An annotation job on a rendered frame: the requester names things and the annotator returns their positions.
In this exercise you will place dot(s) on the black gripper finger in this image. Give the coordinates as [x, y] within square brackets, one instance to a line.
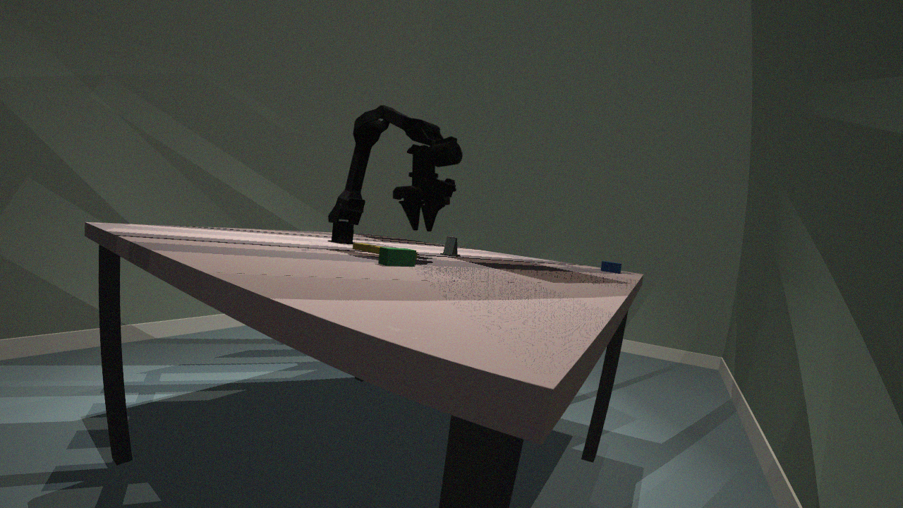
[412, 209]
[429, 214]

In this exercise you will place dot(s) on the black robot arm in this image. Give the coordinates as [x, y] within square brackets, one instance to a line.
[367, 130]

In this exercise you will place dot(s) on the yellow bar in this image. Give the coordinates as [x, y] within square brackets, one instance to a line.
[366, 247]

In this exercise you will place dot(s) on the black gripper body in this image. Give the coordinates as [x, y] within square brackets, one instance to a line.
[414, 192]

